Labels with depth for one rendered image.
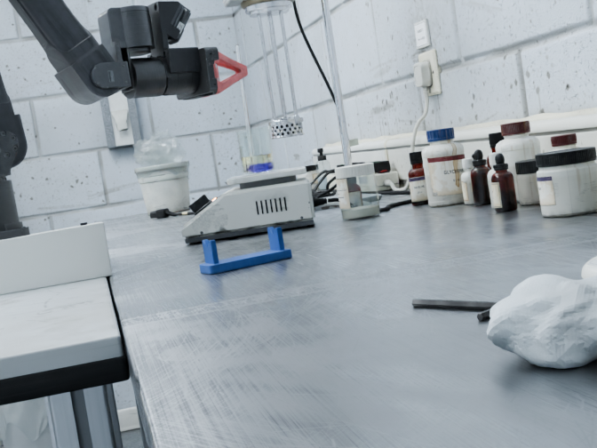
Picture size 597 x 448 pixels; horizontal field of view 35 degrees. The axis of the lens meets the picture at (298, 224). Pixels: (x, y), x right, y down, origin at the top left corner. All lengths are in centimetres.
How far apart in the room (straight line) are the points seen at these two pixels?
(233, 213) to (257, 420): 96
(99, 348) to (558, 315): 39
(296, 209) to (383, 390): 94
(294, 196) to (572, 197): 47
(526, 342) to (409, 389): 6
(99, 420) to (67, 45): 68
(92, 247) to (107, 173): 262
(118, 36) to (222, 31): 250
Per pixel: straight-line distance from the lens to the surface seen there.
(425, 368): 49
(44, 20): 133
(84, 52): 133
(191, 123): 381
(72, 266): 116
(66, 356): 74
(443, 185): 141
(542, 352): 46
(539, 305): 47
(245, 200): 139
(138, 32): 137
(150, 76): 137
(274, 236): 105
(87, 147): 378
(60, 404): 76
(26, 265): 117
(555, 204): 108
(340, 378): 50
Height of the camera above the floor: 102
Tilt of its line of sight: 5 degrees down
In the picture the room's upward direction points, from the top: 9 degrees counter-clockwise
